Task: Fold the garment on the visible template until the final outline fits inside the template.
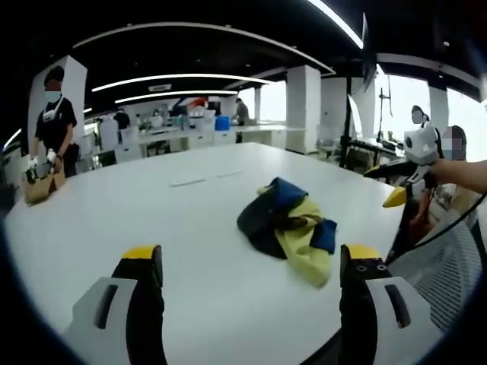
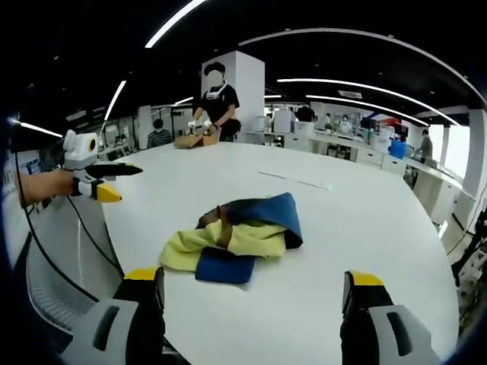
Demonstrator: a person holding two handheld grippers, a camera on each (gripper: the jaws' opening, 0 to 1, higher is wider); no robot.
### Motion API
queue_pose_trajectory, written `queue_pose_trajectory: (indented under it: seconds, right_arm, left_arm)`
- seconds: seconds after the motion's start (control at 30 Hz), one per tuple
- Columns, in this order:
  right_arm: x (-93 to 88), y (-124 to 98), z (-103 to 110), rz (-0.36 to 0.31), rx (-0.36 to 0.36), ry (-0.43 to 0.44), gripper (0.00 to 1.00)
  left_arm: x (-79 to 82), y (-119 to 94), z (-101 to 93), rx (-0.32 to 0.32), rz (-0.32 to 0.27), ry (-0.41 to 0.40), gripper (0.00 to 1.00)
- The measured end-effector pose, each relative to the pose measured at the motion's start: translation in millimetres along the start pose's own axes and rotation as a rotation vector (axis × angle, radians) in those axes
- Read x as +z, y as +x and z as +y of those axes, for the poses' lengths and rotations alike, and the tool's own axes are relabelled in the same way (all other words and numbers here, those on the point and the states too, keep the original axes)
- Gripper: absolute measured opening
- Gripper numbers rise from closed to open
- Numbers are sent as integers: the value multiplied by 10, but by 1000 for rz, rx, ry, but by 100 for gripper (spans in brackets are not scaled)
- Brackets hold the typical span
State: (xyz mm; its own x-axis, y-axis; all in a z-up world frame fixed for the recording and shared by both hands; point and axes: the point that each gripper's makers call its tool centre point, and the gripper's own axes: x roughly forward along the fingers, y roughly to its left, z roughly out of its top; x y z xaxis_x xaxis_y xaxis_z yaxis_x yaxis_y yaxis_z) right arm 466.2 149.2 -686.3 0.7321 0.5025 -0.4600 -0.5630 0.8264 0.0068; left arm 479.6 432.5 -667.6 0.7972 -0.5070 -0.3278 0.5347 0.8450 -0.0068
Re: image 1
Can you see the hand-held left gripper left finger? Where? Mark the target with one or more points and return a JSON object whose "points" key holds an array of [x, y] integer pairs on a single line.
{"points": [[142, 304]]}

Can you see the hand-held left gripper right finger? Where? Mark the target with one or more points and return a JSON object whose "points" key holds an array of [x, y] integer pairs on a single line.
{"points": [[359, 304]]}

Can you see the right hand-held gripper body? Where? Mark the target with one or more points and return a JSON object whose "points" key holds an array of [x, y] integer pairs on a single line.
{"points": [[422, 146]]}

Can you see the black blue yellow garment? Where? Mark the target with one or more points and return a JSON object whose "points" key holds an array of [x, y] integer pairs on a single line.
{"points": [[283, 228]]}

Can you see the black equipment desk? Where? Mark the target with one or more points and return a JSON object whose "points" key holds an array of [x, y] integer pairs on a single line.
{"points": [[376, 150]]}

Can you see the black stand pole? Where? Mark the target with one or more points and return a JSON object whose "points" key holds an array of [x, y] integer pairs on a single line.
{"points": [[345, 125]]}

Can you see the grey mesh office chair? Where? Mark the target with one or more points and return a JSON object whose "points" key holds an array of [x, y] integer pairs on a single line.
{"points": [[445, 266]]}

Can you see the long white counter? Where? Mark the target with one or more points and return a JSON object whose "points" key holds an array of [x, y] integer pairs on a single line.
{"points": [[251, 137]]}

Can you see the ceiling light strip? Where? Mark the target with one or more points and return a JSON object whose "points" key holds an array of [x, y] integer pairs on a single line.
{"points": [[175, 95], [182, 79], [338, 21]]}

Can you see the brown cardboard box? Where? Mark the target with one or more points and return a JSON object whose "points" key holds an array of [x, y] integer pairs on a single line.
{"points": [[42, 188]]}

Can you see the blue plastic container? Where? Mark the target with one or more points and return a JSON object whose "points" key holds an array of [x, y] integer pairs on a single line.
{"points": [[223, 124]]}

